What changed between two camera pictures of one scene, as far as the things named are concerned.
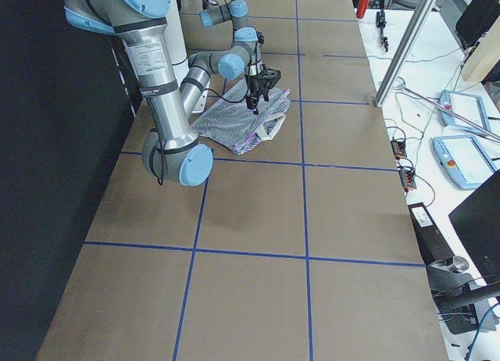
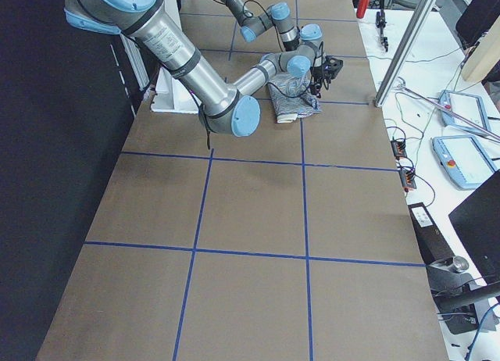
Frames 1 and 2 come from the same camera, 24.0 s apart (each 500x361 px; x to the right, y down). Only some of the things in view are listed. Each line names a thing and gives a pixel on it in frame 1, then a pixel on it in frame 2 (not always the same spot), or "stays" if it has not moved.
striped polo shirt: (233, 123) to (291, 98)
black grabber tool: (380, 18) stays
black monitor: (476, 220) stays
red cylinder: (364, 1) stays
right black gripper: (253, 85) to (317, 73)
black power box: (432, 245) stays
